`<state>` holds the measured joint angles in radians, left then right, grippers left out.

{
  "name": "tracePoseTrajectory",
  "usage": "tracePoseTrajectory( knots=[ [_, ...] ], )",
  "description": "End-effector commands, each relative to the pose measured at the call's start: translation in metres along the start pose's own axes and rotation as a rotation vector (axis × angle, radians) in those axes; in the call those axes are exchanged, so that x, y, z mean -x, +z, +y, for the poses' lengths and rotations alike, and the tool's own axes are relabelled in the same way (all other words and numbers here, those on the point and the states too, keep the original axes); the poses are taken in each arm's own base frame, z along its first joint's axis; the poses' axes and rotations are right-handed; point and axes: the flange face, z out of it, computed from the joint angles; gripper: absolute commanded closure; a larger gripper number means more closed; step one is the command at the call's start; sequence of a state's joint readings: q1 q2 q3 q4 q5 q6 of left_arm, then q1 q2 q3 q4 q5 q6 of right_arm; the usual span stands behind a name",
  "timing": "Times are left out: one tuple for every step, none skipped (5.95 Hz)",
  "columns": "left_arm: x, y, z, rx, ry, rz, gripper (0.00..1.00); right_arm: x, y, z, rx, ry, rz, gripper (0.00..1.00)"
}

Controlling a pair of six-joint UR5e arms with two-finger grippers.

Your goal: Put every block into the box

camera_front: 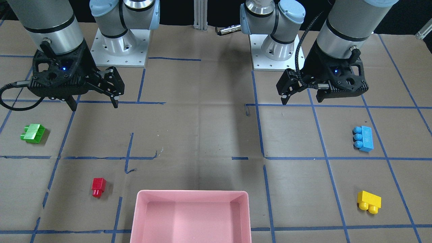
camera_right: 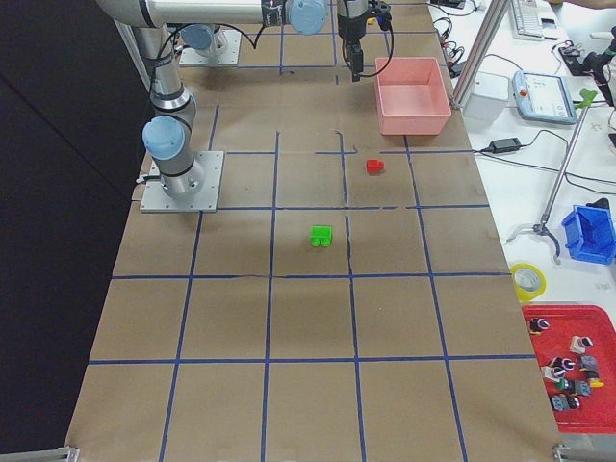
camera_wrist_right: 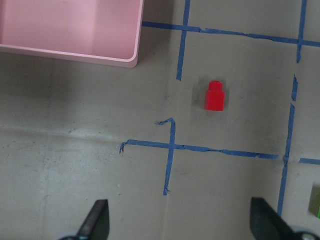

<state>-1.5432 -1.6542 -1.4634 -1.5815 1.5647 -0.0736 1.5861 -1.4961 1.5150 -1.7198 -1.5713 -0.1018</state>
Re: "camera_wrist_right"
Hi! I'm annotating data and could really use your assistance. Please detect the red toy block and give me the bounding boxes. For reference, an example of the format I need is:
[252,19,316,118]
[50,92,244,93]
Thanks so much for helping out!
[204,80,225,112]

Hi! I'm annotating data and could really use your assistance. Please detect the green toy block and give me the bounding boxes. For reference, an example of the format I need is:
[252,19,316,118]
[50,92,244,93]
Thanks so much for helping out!
[308,184,320,219]

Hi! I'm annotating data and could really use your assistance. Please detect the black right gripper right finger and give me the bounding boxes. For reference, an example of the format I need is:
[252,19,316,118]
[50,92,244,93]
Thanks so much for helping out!
[249,197,295,240]

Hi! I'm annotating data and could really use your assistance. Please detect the pink plastic box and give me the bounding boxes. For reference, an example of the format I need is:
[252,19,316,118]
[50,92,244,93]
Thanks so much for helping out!
[0,0,144,68]

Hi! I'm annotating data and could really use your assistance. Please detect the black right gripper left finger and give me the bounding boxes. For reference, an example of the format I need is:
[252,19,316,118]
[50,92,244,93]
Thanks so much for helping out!
[76,199,110,240]

